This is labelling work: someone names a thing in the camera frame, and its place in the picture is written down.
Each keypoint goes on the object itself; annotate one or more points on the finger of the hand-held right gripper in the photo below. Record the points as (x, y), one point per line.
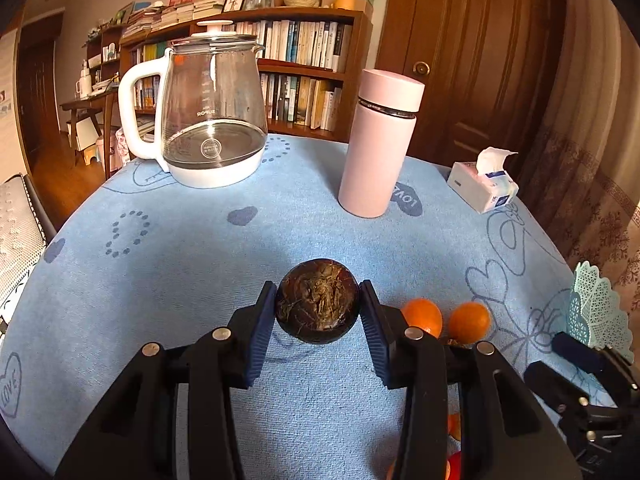
(552, 385)
(580, 352)

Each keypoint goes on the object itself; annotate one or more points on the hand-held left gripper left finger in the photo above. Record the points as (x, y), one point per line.
(260, 342)

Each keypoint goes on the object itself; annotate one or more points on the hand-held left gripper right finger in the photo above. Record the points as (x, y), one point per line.
(375, 342)

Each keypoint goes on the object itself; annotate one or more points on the teal lattice fruit basket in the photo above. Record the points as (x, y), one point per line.
(600, 310)

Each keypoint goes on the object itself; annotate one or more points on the orange tangerine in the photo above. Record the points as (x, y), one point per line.
(453, 426)
(470, 321)
(422, 315)

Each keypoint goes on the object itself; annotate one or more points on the dark brown round fruit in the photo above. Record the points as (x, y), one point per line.
(317, 300)

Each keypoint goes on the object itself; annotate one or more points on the red tomato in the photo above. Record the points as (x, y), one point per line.
(454, 464)

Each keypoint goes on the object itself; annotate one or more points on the blue printed tablecloth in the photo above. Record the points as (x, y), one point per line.
(150, 285)

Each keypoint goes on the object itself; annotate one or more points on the pink thermos bottle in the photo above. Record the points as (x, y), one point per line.
(375, 160)

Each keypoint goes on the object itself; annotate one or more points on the white tissue pack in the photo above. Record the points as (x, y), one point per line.
(480, 187)

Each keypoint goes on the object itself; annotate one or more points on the patterned curtain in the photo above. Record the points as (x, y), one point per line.
(590, 135)

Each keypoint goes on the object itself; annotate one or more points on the short row of books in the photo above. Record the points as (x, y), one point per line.
(300, 100)

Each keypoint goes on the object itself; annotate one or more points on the dark grey chair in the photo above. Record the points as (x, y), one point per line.
(20, 230)

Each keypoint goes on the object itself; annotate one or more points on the brass door knob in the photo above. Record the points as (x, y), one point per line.
(421, 67)

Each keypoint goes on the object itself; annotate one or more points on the small wooden desk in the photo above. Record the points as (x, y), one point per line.
(95, 105)

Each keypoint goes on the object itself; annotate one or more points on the long row of books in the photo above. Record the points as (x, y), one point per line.
(300, 42)

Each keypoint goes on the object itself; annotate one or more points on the brown wooden bookcase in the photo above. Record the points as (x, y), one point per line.
(357, 40)

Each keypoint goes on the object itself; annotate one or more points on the white bottle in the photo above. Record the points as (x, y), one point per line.
(86, 82)

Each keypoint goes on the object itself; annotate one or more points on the brown panelled door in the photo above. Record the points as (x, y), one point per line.
(475, 35)

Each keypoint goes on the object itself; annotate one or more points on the dark plain door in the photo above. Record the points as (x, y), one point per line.
(37, 100)

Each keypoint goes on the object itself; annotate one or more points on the small wooden shelf unit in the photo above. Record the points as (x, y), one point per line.
(107, 42)

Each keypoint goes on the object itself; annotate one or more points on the yellow cylinder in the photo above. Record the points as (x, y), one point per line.
(345, 1)

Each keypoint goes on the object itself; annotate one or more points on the stack of books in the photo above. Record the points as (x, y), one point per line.
(200, 0)

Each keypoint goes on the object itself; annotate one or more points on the small picture frame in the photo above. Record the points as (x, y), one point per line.
(235, 0)

